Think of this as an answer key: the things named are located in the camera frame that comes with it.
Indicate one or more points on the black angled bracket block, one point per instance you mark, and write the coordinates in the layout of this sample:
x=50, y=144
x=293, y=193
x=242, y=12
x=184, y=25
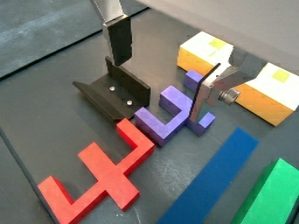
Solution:
x=118, y=93

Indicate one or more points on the yellow slotted board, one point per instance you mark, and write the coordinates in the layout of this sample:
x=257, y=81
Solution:
x=270, y=95

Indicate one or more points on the purple puzzle block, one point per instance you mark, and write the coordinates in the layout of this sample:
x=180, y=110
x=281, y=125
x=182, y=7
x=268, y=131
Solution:
x=178, y=105

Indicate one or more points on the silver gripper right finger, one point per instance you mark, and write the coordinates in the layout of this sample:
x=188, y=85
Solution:
x=217, y=86

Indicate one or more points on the green long bar block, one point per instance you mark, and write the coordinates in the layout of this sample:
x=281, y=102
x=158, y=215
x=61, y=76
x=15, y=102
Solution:
x=272, y=199

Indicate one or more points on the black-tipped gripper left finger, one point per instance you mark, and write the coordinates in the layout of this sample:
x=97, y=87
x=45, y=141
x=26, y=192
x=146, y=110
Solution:
x=117, y=28

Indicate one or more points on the red puzzle block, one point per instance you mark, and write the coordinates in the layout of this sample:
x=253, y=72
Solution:
x=112, y=175

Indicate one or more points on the blue long bar block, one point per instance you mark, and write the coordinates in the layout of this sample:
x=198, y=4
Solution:
x=202, y=194

